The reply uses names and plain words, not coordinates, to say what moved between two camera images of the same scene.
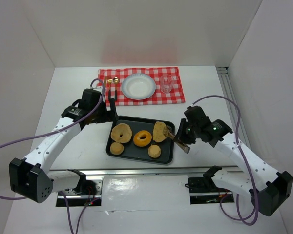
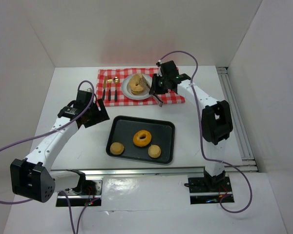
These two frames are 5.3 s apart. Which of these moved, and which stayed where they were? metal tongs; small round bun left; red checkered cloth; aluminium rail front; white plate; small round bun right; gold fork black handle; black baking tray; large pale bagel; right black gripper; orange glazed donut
Moved: large pale bagel; right black gripper; metal tongs
Stayed: white plate; small round bun left; black baking tray; gold fork black handle; red checkered cloth; aluminium rail front; orange glazed donut; small round bun right
